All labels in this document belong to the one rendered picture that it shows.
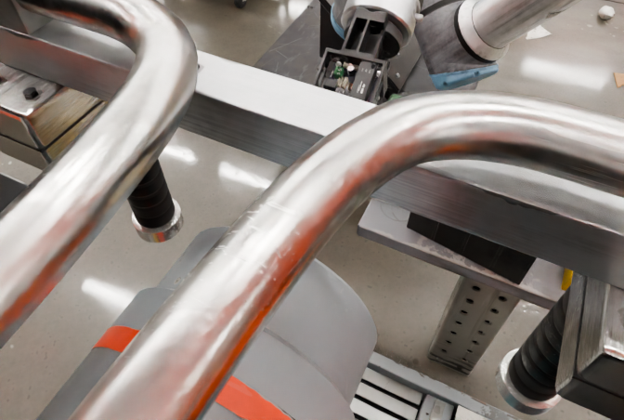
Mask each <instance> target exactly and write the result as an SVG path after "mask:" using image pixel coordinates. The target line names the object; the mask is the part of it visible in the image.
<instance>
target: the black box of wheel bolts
mask: <svg viewBox="0 0 624 420"><path fill-rule="evenodd" d="M407 228H409V229H411V230H414V231H416V232H418V233H420V234H421V235H422V236H424V237H426V238H428V239H430V240H432V241H434V242H436V243H439V244H441V245H443V246H445V247H447V248H448V249H450V250H452V251H453V252H455V253H457V254H459V255H461V256H464V257H466V258H468V259H470V260H472V261H474V262H475V263H477V264H479V265H481V266H483V267H484V268H486V269H489V270H491V271H493V272H495V273H497V274H499V275H500V276H502V277H504V278H506V279H508V280H510V281H512V282H514V283H516V284H518V285H519V284H520V283H521V281H522V280H523V279H524V278H525V276H526V275H527V273H528V271H529V270H530V268H531V266H532V265H533V263H534V262H535V260H536V259H537V258H536V257H534V256H530V255H528V254H525V253H522V252H519V251H517V250H514V249H512V248H509V247H507V246H504V245H501V244H498V243H494V242H492V241H489V240H487V239H484V238H481V237H478V236H476V235H473V234H471V233H468V232H466V231H463V230H458V229H456V228H453V227H451V226H448V225H445V224H443V223H440V222H437V221H434V220H433V219H430V218H427V217H423V216H420V215H417V214H414V213H412V212H410V213H409V220H408V224H407Z"/></svg>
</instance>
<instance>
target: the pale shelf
mask: <svg viewBox="0 0 624 420"><path fill-rule="evenodd" d="M409 216H410V211H407V210H404V209H402V208H399V207H396V206H393V205H391V204H389V203H384V202H382V201H379V200H376V199H373V198H372V199H371V200H370V203H369V205H368V207H367V209H366V211H365V213H364V215H363V216H362V218H361V219H360V221H359V223H358V225H357V234H358V236H361V237H363V238H366V239H368V240H371V241H374V242H376V243H379V244H382V245H384V246H387V247H389V248H392V249H395V250H397V251H399V252H401V253H404V254H406V255H409V256H413V257H416V258H418V259H420V260H422V261H425V262H427V263H430V264H433V265H435V266H438V267H440V268H442V269H446V270H448V271H451V272H454V273H456V274H459V275H461V276H463V277H465V278H468V279H471V280H473V281H476V282H480V283H482V284H484V285H486V286H489V287H492V288H494V289H497V290H499V291H502V292H504V293H506V294H508V295H513V296H515V297H518V298H520V299H523V300H525V301H527V302H530V303H532V304H535V305H537V306H540V307H542V308H546V309H548V310H551V308H552V307H553V306H554V305H555V304H556V302H557V301H558V300H559V298H560V297H561V296H562V295H563V294H564V293H565V290H562V282H563V277H564V272H565V268H563V267H560V266H558V265H555V264H553V263H550V262H548V261H545V260H542V259H539V258H537V259H536V260H535V262H534V263H533V265H532V266H531V268H530V270H529V271H528V273H527V274H526V276H525V278H524V279H523V280H522V281H521V283H520V284H519V285H518V284H516V283H514V282H512V281H510V280H508V279H506V278H504V277H502V276H500V275H499V274H497V273H495V272H493V271H491V270H489V269H486V268H484V267H483V266H481V265H479V264H477V263H475V262H474V261H472V260H470V259H468V258H466V257H464V256H461V255H459V254H457V253H455V252H453V251H452V250H450V249H448V248H447V247H445V246H443V245H441V244H439V243H436V242H434V241H432V240H430V239H428V238H426V237H424V236H422V235H421V234H420V233H418V232H416V231H414V230H411V229H409V228H407V224H408V220H409Z"/></svg>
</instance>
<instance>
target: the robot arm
mask: <svg viewBox="0 0 624 420"><path fill-rule="evenodd" d="M580 1H582V0H334V3H333V4H332V7H331V24H332V26H333V28H334V30H335V31H336V32H337V33H338V34H339V35H340V36H341V37H342V38H343V39H344V44H343V47H342V49H341V50H335V49H331V48H327V47H326V50H325V53H324V55H323V58H322V61H321V63H320V65H319V67H318V72H317V74H316V77H315V80H314V82H313V86H317V87H321V85H322V82H323V80H324V77H325V74H326V78H325V80H324V83H323V87H324V89H327V90H330V91H332V92H336V93H339V94H342V95H345V96H348V97H351V98H357V99H360V100H363V101H366V102H369V103H372V104H375V105H381V104H384V103H385V102H387V99H386V98H385V96H384V94H385V92H386V90H387V76H388V72H389V68H390V58H392V57H394V56H396V55H397V54H398V52H399V49H401V48H402V47H404V46H406V45H407V44H408V43H409V42H410V40H411V37H412V35H413V32H414V33H415V36H416V39H417V41H418V44H419V47H420V50H421V51H422V56H423V59H424V61H425V64H426V67H427V70H428V72H429V76H430V77H431V78H432V81H433V83H434V85H435V88H436V89H438V90H449V89H453V88H457V87H460V86H464V85H469V84H471V83H474V82H477V81H480V80H482V79H485V78H487V77H489V76H491V75H493V74H495V73H496V72H498V70H499V68H498V67H499V65H498V64H497V60H498V59H501V58H502V57H504V55H505V54H506V53H507V51H508V49H509V45H510V43H511V42H512V41H514V40H515V39H517V38H519V37H520V36H522V35H524V34H526V33H528V32H530V31H531V30H533V29H535V28H537V27H538V26H540V25H541V24H542V23H544V22H546V21H547V20H550V19H552V18H553V17H555V16H557V15H558V14H560V13H562V12H563V11H565V10H567V9H569V8H570V7H572V6H573V5H575V4H577V3H579V2H580ZM332 55H335V56H336V58H334V59H332ZM323 65H324V71H323V73H322V75H321V78H320V80H319V83H318V79H319V76H320V73H321V70H322V68H323Z"/></svg>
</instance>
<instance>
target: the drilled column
mask: <svg viewBox="0 0 624 420"><path fill-rule="evenodd" d="M520 300H521V299H520V298H518V297H515V296H513V295H508V294H506V293H504V292H502V291H499V290H497V289H494V288H492V287H489V286H486V285H484V284H482V283H480V282H476V281H473V280H471V279H468V278H465V277H463V276H461V275H460V277H459V279H458V280H457V283H456V285H455V287H454V289H453V292H452V294H451V296H450V298H449V301H448V303H447V305H446V308H445V310H444V312H443V314H442V316H441V319H440V321H439V323H438V325H437V327H436V330H435V335H434V338H433V341H432V344H431V347H430V349H429V352H428V355H427V358H428V359H429V360H431V361H434V362H437V363H439V364H441V365H443V366H445V367H448V368H449V369H451V370H453V371H456V372H458V373H460V374H463V375H466V376H468V375H469V374H470V373H471V371H472V370H473V369H474V368H475V366H476V365H477V363H478V362H479V360H480V359H481V357H482V356H483V354H484V353H485V351H486V350H487V348H488V347H489V345H490V344H491V342H492V341H493V339H494V338H495V336H496V335H497V333H498V332H499V330H500V329H501V327H502V326H503V324H504V323H505V322H506V321H507V319H508V318H509V316H510V315H511V313H512V312H513V310H514V308H515V307H516V305H517V304H518V303H519V301H520ZM471 351H472V352H471ZM439 358H440V359H442V360H440V359H439ZM457 366H460V367H461V368H462V369H461V368H459V367H457Z"/></svg>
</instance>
